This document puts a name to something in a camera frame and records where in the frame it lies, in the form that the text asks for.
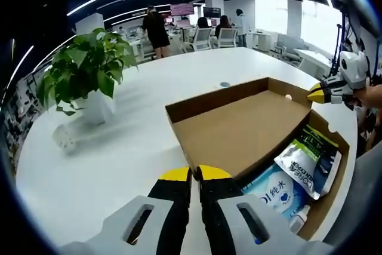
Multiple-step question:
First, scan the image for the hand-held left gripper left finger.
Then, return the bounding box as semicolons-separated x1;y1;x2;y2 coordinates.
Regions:
59;167;192;255

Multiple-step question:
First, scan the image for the white office chair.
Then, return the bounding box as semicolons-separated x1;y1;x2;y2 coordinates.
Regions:
190;26;213;52
217;27;238;48

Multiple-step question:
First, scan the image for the white green pouch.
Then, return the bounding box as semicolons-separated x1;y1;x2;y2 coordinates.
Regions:
273;138;323;201

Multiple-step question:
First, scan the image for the small clear bottle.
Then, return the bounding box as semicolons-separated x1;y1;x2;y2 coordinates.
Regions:
288;204;311;234

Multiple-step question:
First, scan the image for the black green packet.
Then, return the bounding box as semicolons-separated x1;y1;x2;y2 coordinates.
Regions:
298;125;343;195

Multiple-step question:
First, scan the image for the person's right hand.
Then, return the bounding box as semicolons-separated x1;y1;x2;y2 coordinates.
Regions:
353;84;382;108

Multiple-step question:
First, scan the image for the small translucent cup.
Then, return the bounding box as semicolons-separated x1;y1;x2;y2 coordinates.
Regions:
52;125;77;153

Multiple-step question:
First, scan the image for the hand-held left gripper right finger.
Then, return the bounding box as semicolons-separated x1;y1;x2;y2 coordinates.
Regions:
196;164;334;255

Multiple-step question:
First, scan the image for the green potted plant white pot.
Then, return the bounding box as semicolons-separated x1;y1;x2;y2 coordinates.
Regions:
37;27;140;124

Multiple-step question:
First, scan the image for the brown cardboard shoe box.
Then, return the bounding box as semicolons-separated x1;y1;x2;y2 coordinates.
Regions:
165;76;350;242

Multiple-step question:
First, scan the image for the blue wet wipes soft item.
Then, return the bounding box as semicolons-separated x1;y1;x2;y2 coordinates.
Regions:
240;164;316;223

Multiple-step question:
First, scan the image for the red lit screen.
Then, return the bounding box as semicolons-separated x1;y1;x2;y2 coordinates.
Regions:
170;3;194;16

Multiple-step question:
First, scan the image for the dark hanging screen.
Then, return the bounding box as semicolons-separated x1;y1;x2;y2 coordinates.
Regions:
203;6;221;19

